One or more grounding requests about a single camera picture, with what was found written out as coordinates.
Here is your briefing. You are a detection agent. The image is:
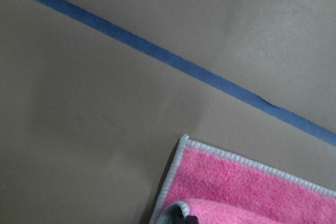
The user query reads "pink and grey towel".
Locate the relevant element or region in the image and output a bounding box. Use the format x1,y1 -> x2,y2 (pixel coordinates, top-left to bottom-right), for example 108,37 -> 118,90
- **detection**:
150,135 -> 335,223

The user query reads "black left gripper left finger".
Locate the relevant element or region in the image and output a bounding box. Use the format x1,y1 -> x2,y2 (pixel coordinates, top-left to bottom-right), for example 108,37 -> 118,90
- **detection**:
167,212 -> 185,224

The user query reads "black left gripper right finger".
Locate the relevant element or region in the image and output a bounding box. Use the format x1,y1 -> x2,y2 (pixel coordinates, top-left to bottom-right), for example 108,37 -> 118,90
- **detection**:
185,215 -> 198,224

